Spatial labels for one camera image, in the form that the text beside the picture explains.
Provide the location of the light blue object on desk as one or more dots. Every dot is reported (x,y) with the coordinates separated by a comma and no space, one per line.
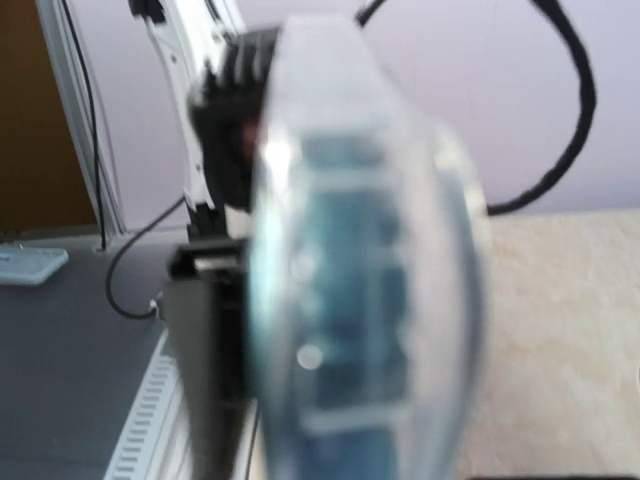
(30,266)

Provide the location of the clear magsafe phone case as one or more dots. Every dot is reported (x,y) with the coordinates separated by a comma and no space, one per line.
(325,80)

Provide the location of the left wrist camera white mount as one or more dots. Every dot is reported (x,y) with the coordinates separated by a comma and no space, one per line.
(217,70)

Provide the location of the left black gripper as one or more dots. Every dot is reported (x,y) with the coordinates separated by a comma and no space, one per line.
(204,309)

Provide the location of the left aluminium frame post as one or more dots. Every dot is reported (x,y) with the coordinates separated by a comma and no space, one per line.
(85,113)

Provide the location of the front aluminium rail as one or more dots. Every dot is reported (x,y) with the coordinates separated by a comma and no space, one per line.
(154,442)

